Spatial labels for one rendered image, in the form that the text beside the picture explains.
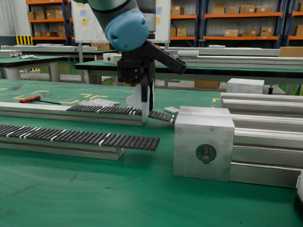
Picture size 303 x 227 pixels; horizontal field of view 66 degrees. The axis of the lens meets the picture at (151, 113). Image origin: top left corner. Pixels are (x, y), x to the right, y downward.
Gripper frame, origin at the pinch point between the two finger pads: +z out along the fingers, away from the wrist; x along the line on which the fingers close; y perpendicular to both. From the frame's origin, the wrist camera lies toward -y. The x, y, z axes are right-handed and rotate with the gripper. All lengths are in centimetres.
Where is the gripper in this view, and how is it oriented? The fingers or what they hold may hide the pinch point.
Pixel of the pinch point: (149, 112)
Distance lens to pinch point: 62.3
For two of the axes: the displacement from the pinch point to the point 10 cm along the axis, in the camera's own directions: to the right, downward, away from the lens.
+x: -2.1, 3.0, -9.3
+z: 0.0, 9.5, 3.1
